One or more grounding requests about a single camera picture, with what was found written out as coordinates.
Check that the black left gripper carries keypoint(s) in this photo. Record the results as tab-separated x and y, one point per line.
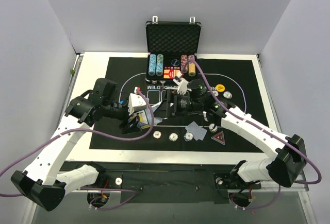
130	120

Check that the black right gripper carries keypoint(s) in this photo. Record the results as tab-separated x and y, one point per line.
168	104

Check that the yellow big blind button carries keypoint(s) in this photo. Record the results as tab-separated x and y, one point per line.
220	88

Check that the blue backed card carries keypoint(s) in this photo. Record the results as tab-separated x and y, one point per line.
158	107
199	133
192	128

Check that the blue playing card deck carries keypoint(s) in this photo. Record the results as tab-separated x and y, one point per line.
144	118

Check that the blue chip stack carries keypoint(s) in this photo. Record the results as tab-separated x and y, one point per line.
188	137

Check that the red chip stack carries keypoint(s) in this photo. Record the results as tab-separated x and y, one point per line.
157	134

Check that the grey chip stack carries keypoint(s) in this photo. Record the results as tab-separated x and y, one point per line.
173	137

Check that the red triangular dealer marker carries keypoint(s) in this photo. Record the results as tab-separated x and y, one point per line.
219	137

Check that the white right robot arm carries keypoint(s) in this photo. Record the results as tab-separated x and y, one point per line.
286	156

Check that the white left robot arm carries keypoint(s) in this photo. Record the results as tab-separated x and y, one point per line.
41	182

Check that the purple and orange chip row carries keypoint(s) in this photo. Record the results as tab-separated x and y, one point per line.
191	66

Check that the red playing card box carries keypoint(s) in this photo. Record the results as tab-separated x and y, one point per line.
170	72

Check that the black poker felt mat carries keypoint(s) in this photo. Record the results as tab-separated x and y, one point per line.
238	77

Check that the black dealer button in case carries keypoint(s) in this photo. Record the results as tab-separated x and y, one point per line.
175	62

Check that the dark red chip row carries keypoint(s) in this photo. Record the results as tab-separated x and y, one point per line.
184	59

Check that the green grey chip row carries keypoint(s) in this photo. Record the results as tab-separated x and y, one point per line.
159	64

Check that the light blue chip row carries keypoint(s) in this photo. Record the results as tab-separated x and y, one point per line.
152	64

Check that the black aluminium poker case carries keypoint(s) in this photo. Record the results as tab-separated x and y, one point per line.
172	39

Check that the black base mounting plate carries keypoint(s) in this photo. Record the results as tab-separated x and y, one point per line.
176	195

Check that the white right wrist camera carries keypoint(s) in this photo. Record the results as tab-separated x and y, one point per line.
182	83

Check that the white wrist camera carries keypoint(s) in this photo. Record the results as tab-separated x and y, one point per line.
182	83
136	103

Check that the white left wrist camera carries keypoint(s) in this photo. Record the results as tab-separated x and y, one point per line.
136	103

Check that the aluminium front rail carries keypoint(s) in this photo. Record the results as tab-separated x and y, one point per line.
89	177

